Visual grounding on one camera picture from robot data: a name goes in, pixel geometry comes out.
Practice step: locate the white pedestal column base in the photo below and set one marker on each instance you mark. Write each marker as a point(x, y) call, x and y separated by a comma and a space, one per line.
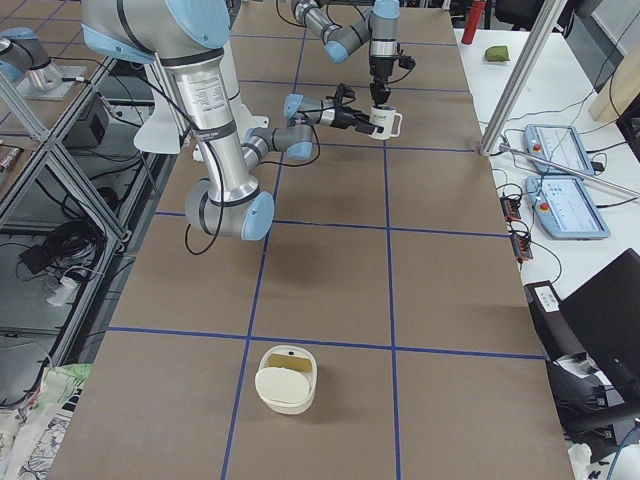
point(213, 99)

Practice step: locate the lower blue teach pendant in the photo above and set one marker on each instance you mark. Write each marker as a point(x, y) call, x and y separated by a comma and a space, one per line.
point(564, 208)

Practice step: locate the upper red circuit board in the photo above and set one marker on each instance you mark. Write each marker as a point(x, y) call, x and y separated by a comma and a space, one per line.
point(510, 208)

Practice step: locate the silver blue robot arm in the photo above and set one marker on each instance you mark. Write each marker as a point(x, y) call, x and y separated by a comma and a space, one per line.
point(376, 28)
point(189, 41)

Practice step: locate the red cylinder bottle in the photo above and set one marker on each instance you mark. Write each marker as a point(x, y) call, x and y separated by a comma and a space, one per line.
point(473, 20)

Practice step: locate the lower red circuit board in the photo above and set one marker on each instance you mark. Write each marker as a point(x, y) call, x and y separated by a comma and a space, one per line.
point(521, 248)

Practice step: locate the patterned cloth bag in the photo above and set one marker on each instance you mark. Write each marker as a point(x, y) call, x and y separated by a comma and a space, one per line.
point(32, 435)

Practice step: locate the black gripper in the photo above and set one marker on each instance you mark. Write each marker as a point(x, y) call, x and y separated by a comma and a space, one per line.
point(378, 69)
point(344, 116)

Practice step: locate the upper blue teach pendant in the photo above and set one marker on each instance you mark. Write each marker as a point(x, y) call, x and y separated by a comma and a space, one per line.
point(559, 144)

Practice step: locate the black box white label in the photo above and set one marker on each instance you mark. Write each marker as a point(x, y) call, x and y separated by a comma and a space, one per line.
point(556, 337)

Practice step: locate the cream oval lidded box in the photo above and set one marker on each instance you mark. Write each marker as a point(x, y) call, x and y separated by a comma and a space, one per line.
point(286, 379)

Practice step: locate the green bean bag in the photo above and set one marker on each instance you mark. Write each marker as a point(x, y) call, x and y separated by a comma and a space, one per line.
point(497, 54)

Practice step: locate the blue teach pendant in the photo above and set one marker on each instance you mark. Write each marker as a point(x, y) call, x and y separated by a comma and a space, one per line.
point(559, 144)
point(564, 208)

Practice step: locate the light wooden board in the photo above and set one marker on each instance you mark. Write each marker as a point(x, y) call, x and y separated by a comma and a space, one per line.
point(619, 91)

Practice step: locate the black monitor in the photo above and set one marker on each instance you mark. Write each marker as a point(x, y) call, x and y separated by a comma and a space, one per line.
point(603, 314)

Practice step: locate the white mug grey inside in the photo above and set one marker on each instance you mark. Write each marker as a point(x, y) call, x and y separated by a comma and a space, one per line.
point(387, 121)

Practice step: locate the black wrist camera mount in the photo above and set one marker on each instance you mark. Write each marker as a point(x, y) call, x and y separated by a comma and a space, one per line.
point(344, 95)
point(404, 60)

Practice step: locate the thin metal rod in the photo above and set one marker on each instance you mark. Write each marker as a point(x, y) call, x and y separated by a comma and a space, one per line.
point(632, 193)

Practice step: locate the aluminium frame post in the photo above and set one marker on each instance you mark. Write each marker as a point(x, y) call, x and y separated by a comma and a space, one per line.
point(537, 38)

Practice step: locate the red circuit board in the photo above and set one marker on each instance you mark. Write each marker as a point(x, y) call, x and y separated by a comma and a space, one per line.
point(510, 208)
point(521, 248)

